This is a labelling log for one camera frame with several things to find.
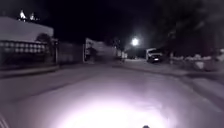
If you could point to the grey asphalt road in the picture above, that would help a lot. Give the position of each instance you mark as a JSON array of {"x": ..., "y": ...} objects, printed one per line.
[{"x": 100, "y": 90}]

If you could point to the street lamp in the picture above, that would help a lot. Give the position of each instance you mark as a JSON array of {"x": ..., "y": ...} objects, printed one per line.
[{"x": 134, "y": 42}]

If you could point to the white vehicle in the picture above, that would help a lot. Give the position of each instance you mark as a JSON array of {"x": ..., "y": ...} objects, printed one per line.
[{"x": 154, "y": 54}]

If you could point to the robot's own part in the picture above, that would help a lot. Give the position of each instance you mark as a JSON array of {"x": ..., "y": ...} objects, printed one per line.
[{"x": 145, "y": 126}]

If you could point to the dark tree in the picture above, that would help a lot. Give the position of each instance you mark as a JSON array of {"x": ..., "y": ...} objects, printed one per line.
[{"x": 190, "y": 26}]

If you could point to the raised pavement strip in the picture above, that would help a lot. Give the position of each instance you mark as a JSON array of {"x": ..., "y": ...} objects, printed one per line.
[{"x": 23, "y": 71}]

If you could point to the pale wall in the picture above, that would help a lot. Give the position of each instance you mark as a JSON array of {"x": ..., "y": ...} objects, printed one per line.
[{"x": 100, "y": 50}]

